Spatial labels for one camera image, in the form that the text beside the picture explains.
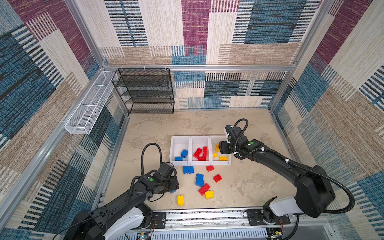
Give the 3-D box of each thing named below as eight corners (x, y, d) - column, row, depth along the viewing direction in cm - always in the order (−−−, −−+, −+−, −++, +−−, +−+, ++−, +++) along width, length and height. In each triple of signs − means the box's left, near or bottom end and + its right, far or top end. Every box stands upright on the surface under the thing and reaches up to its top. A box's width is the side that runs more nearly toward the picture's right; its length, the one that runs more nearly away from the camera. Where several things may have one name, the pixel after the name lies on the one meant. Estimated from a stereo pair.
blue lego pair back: (182, 173, 90) (182, 172, 89) (183, 167, 93) (182, 165, 91) (194, 173, 90) (194, 172, 89) (194, 167, 93) (194, 165, 91)
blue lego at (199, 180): (195, 186, 86) (195, 185, 84) (195, 175, 90) (195, 173, 88) (203, 186, 86) (204, 185, 84) (203, 175, 90) (203, 173, 88)
